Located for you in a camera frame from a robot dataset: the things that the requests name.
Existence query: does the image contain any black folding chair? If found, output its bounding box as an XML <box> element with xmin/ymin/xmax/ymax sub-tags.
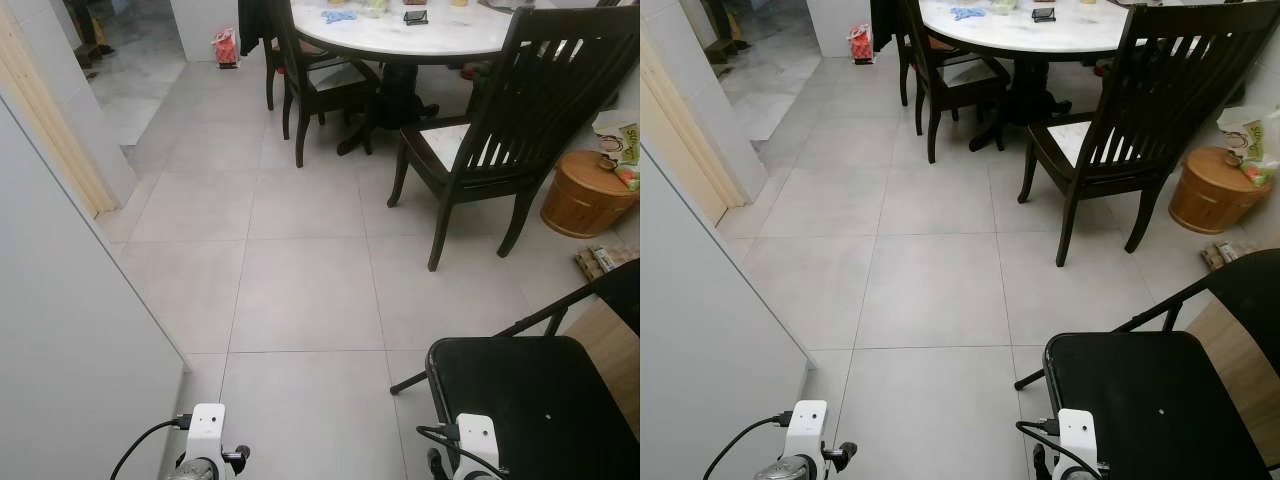
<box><xmin>390</xmin><ymin>258</ymin><xmax>641</xmax><ymax>480</ymax></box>
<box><xmin>1013</xmin><ymin>248</ymin><xmax>1280</xmax><ymax>480</ymax></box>

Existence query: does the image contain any light wooden board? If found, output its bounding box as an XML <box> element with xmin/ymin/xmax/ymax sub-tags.
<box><xmin>1185</xmin><ymin>297</ymin><xmax>1280</xmax><ymax>466</ymax></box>
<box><xmin>565</xmin><ymin>298</ymin><xmax>641</xmax><ymax>438</ymax></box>

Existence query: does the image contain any flat cardboard packet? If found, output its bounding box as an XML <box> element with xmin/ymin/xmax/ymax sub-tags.
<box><xmin>573</xmin><ymin>243</ymin><xmax>626</xmax><ymax>276</ymax></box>
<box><xmin>1200</xmin><ymin>240</ymin><xmax>1246</xmax><ymax>271</ymax></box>

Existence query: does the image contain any white green snack bag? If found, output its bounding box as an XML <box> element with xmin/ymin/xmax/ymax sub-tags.
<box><xmin>592</xmin><ymin>110</ymin><xmax>641</xmax><ymax>191</ymax></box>
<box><xmin>1217</xmin><ymin>105</ymin><xmax>1280</xmax><ymax>188</ymax></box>

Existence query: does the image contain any dark wooden slatted chair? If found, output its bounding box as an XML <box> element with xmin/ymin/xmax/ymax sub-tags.
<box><xmin>897</xmin><ymin>0</ymin><xmax>1011</xmax><ymax>164</ymax></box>
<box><xmin>265</xmin><ymin>0</ymin><xmax>383</xmax><ymax>168</ymax></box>
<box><xmin>1018</xmin><ymin>0</ymin><xmax>1280</xmax><ymax>268</ymax></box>
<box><xmin>388</xmin><ymin>5</ymin><xmax>641</xmax><ymax>273</ymax></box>

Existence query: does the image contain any round white marble table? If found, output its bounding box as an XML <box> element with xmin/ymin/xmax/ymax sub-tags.
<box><xmin>290</xmin><ymin>0</ymin><xmax>531</xmax><ymax>157</ymax></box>
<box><xmin>918</xmin><ymin>0</ymin><xmax>1141</xmax><ymax>153</ymax></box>

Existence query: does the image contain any black hanging garment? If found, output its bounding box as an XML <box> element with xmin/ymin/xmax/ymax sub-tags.
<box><xmin>870</xmin><ymin>0</ymin><xmax>906</xmax><ymax>51</ymax></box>
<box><xmin>238</xmin><ymin>0</ymin><xmax>291</xmax><ymax>56</ymax></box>

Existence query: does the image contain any dark wooden furniture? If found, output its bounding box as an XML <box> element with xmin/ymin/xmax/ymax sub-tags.
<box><xmin>700</xmin><ymin>0</ymin><xmax>751</xmax><ymax>66</ymax></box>
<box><xmin>65</xmin><ymin>0</ymin><xmax>116</xmax><ymax>71</ymax></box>

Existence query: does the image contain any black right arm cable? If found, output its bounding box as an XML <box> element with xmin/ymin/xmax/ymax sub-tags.
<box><xmin>1016</xmin><ymin>419</ymin><xmax>1079</xmax><ymax>469</ymax></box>
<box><xmin>416</xmin><ymin>424</ymin><xmax>483</xmax><ymax>473</ymax></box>

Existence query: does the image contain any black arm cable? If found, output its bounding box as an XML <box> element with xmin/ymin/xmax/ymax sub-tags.
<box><xmin>1016</xmin><ymin>419</ymin><xmax>1079</xmax><ymax>469</ymax></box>
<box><xmin>110</xmin><ymin>413</ymin><xmax>193</xmax><ymax>480</ymax></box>
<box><xmin>703</xmin><ymin>410</ymin><xmax>796</xmax><ymax>480</ymax></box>
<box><xmin>416</xmin><ymin>424</ymin><xmax>483</xmax><ymax>473</ymax></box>

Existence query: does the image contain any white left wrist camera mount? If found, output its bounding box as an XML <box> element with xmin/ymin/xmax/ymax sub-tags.
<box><xmin>785</xmin><ymin>400</ymin><xmax>829</xmax><ymax>461</ymax></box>
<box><xmin>186</xmin><ymin>403</ymin><xmax>227</xmax><ymax>463</ymax></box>

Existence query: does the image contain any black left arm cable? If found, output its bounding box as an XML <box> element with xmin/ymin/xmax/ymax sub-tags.
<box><xmin>110</xmin><ymin>413</ymin><xmax>193</xmax><ymax>480</ymax></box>
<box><xmin>703</xmin><ymin>410</ymin><xmax>796</xmax><ymax>480</ymax></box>

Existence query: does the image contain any beige wooden door frame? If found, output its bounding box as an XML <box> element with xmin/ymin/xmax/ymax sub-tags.
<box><xmin>640</xmin><ymin>35</ymin><xmax>746</xmax><ymax>226</ymax></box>
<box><xmin>0</xmin><ymin>5</ymin><xmax>121</xmax><ymax>218</ymax></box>

